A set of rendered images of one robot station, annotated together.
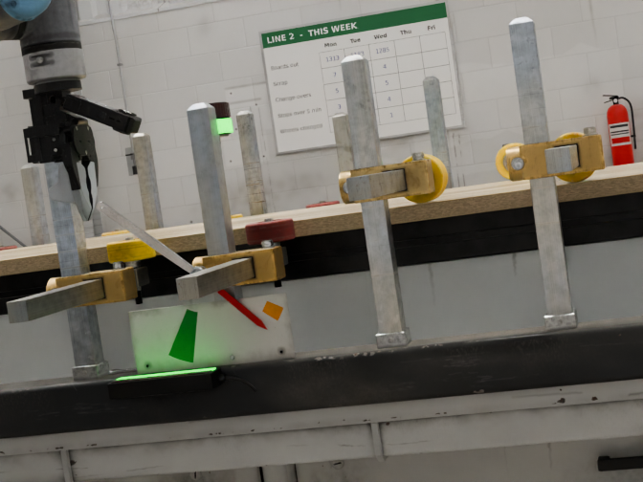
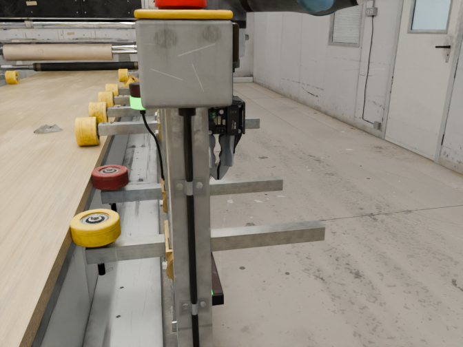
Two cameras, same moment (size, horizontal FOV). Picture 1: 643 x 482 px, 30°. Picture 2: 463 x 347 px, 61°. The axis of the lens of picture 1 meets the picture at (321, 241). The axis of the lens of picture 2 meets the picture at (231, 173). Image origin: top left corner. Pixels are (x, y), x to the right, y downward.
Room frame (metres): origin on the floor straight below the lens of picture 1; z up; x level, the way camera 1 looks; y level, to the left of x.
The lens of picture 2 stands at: (2.09, 0.97, 1.21)
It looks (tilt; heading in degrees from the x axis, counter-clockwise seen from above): 20 degrees down; 245
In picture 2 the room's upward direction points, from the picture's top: straight up
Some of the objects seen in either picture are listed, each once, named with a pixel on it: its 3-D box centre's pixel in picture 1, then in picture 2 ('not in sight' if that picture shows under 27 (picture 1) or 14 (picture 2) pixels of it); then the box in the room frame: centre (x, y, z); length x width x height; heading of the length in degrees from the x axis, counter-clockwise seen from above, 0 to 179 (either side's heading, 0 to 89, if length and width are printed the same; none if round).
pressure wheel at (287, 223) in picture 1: (273, 252); (111, 191); (1.98, 0.08, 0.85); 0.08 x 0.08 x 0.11
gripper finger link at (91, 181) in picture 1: (76, 191); (210, 158); (1.85, 0.36, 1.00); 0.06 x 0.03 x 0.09; 76
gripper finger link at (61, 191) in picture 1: (67, 192); (227, 158); (1.82, 0.37, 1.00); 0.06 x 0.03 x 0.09; 76
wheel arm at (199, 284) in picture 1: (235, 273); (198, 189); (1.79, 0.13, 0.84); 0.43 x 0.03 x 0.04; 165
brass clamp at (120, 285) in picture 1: (91, 288); (179, 248); (1.92, 0.38, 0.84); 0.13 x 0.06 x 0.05; 75
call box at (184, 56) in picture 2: not in sight; (183, 62); (1.99, 0.65, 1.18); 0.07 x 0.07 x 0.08; 75
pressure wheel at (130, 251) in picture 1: (134, 270); (98, 245); (2.05, 0.32, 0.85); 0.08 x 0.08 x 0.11
